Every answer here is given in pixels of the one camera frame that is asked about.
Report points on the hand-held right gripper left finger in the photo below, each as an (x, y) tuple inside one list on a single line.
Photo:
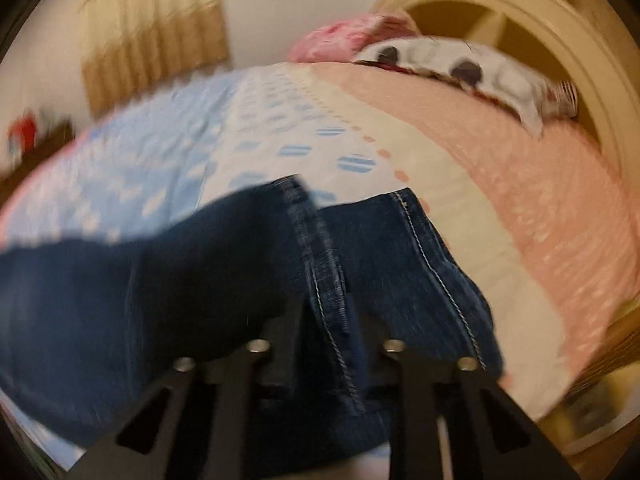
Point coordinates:
[(280, 355)]

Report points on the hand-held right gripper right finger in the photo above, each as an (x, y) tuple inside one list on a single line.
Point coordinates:
[(402, 377)]

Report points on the dark blue denim pants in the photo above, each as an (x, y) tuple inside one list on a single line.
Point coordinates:
[(150, 285)]

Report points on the blue and pink printed bedsheet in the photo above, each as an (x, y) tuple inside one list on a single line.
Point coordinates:
[(350, 125)]

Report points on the brown wooden desk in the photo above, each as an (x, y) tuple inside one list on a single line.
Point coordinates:
[(47, 147)]

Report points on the pink floral pillow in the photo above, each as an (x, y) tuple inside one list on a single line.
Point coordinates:
[(340, 40)]

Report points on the white printed pillow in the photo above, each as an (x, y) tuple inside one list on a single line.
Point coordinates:
[(435, 55)]

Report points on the red gift bag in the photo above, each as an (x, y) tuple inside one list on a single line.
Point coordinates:
[(22, 130)]

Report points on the beige patterned curtain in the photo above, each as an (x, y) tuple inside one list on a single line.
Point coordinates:
[(150, 25)]

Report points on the cream wooden headboard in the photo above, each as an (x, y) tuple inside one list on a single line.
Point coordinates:
[(550, 25)]

